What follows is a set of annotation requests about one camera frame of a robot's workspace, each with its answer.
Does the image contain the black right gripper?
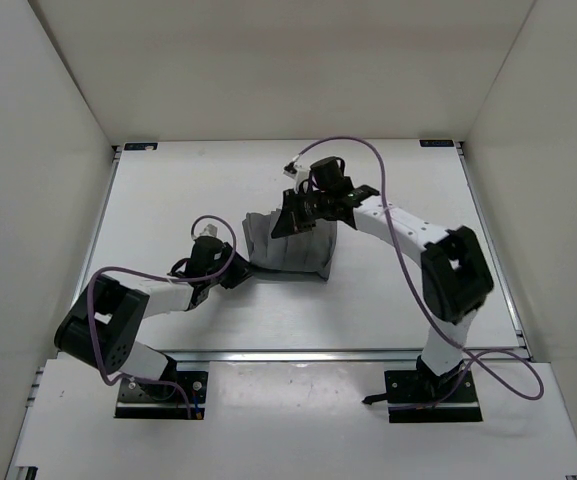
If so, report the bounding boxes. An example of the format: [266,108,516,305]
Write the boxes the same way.
[271,190,331,241]

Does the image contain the grey pleated skirt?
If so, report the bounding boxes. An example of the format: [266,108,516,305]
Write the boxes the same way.
[242,209,338,281]

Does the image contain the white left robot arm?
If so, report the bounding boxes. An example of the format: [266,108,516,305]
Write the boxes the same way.
[54,236,252,398]

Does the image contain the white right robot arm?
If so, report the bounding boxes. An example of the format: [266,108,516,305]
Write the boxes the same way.
[270,156,494,401]

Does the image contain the blue label sticker right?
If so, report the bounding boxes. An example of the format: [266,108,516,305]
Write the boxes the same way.
[419,139,454,148]

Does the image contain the blue label sticker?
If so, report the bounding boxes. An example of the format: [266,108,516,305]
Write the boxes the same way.
[123,142,158,151]
[419,139,454,148]

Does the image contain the blue label sticker left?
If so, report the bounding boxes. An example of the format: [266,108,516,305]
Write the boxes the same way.
[123,142,158,151]

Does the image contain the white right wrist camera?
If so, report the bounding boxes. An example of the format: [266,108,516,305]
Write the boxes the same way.
[283,156,310,193]

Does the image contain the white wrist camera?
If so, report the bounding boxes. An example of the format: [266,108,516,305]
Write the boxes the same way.
[194,223,218,239]
[283,156,310,193]

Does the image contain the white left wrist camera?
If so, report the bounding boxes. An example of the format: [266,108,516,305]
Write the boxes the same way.
[194,223,218,239]

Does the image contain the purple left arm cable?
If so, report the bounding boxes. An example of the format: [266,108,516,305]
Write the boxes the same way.
[83,214,239,419]

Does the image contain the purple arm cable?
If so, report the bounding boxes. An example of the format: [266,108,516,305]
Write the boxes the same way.
[83,214,239,419]
[295,137,544,409]

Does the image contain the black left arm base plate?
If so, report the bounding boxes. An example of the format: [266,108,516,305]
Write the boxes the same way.
[114,370,209,421]

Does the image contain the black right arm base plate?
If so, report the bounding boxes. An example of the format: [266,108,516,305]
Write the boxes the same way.
[362,370,483,424]

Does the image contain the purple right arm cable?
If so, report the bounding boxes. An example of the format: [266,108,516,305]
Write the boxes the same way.
[295,137,544,409]

